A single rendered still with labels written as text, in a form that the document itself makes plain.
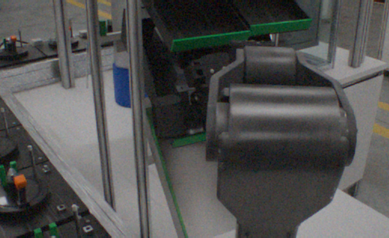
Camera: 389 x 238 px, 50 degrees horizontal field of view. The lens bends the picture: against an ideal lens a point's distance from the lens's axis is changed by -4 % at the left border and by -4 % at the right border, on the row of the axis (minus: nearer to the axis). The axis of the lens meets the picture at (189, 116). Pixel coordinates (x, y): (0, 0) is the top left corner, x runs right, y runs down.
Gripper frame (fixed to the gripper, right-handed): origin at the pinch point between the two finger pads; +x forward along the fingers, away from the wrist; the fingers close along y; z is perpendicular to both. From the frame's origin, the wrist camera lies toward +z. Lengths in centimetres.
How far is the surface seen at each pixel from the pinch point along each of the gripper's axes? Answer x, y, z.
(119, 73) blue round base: 91, -13, -5
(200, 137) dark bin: -0.4, 0.2, -5.7
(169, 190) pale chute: 5.8, 4.7, -16.0
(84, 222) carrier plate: 20.0, 18.6, -24.3
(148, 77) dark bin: 8.5, 4.9, 4.1
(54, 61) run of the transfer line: 128, 5, 0
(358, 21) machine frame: 86, -127, 2
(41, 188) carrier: 32.2, 25.1, -19.4
